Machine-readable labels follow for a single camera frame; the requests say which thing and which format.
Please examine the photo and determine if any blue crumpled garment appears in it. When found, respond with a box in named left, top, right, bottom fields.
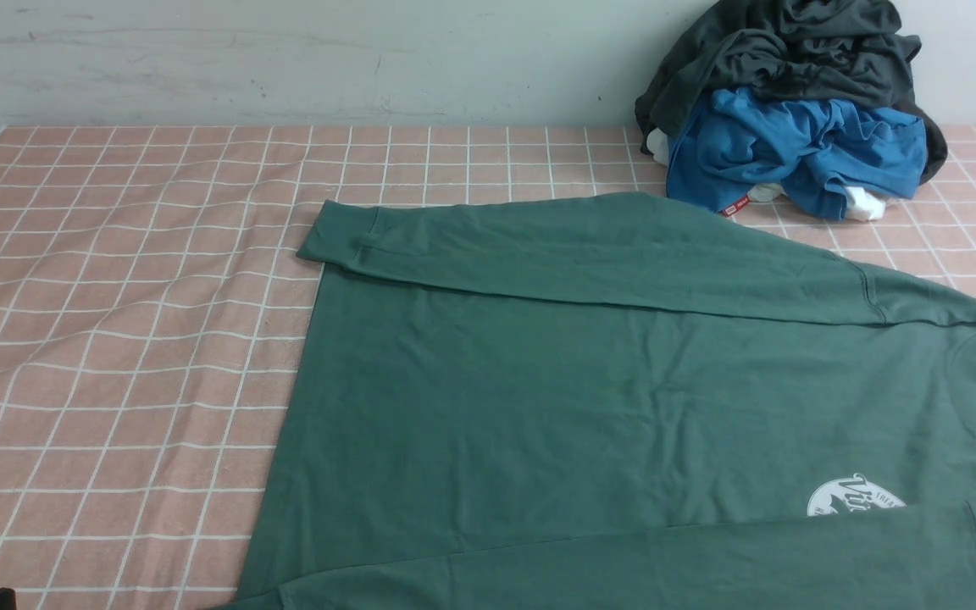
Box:
left=666, top=86, right=927, bottom=221

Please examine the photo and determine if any dark grey crumpled garment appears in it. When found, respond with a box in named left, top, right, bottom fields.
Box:
left=634, top=1, right=949, bottom=182

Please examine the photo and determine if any pink grid tablecloth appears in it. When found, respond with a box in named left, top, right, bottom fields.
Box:
left=0, top=126, right=976, bottom=609

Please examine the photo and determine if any green long-sleeve top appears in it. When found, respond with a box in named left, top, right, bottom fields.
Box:
left=230, top=192, right=976, bottom=609

